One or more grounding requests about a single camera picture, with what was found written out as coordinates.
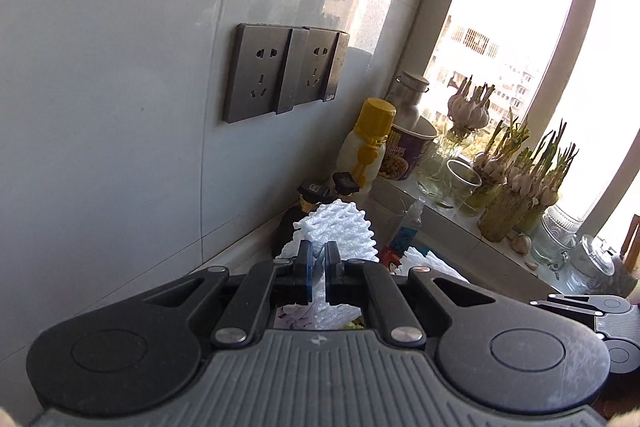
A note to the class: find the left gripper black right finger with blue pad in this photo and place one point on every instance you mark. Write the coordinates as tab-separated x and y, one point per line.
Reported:
493	350

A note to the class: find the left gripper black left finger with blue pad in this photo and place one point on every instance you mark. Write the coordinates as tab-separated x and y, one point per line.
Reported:
139	353

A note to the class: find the white foam fruit net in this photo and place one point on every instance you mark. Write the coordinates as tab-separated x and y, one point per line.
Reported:
347	226

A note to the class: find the glass jar with lid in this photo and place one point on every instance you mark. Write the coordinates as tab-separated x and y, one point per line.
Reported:
589	265

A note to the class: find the loose garlic clove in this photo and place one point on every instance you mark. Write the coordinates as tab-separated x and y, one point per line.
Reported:
521	244

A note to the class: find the white crumpled paper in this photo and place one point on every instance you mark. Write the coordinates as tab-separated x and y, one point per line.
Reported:
413	258

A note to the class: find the red snack wrapper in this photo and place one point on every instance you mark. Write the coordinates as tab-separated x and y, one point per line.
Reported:
390	259

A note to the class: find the small clear plastic bottle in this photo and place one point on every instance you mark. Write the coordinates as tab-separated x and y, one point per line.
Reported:
408	228

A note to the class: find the sprouting garlic bunch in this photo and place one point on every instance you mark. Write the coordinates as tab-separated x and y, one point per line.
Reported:
516	179

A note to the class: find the clear drinking glass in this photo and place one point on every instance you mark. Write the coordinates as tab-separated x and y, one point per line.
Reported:
459	182

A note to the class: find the dark sauce bottle left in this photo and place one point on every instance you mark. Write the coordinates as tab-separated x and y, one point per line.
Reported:
310	196

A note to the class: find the dark sauce bottle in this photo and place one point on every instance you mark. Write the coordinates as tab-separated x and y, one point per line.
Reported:
344	185
310	196

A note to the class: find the purple instant noodle cup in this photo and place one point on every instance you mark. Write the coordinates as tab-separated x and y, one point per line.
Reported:
405	149

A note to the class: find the dark sauce bottle right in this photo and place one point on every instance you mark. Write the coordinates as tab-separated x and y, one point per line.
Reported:
344	185

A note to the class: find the hanging garlic bunch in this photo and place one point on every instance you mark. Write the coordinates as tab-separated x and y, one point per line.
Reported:
468	109

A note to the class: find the yellow-capped white squeeze bottle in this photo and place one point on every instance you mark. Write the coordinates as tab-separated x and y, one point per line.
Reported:
364	147

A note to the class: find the stainless steel bottle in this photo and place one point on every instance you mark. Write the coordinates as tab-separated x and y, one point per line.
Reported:
405	94

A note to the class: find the dark double wall socket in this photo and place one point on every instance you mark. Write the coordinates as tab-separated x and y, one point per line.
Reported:
274	68

